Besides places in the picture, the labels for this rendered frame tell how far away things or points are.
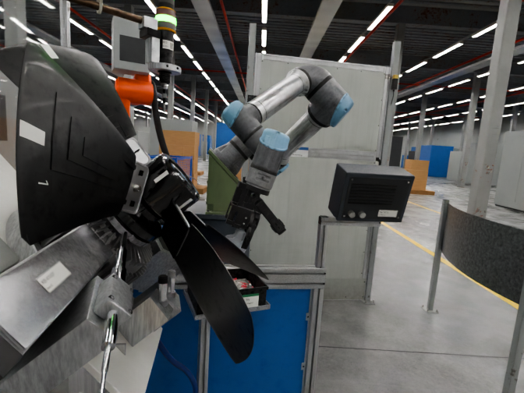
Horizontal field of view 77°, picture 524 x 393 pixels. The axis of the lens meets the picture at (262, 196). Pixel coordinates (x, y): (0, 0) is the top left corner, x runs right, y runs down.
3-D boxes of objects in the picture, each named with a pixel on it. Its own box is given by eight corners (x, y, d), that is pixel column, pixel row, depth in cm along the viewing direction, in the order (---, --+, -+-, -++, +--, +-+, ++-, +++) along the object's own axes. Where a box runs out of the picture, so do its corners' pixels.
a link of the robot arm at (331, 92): (259, 150, 159) (335, 70, 119) (279, 174, 159) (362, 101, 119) (245, 161, 151) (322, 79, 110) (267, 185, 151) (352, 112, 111)
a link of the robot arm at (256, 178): (273, 175, 91) (279, 178, 83) (267, 190, 92) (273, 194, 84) (248, 165, 90) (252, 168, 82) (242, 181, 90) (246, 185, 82)
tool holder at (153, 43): (147, 64, 66) (148, 12, 65) (133, 69, 71) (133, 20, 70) (187, 73, 72) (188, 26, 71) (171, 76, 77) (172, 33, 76)
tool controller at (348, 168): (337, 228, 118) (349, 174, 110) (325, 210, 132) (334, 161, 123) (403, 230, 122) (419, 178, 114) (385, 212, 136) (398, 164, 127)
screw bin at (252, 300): (196, 318, 91) (196, 295, 90) (185, 292, 106) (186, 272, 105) (267, 308, 99) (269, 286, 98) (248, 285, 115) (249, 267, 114)
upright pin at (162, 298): (156, 307, 67) (157, 277, 66) (157, 302, 69) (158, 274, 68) (167, 307, 67) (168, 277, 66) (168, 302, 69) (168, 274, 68)
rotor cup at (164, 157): (108, 214, 56) (169, 169, 57) (101, 173, 67) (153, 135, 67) (161, 253, 66) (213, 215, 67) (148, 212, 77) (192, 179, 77)
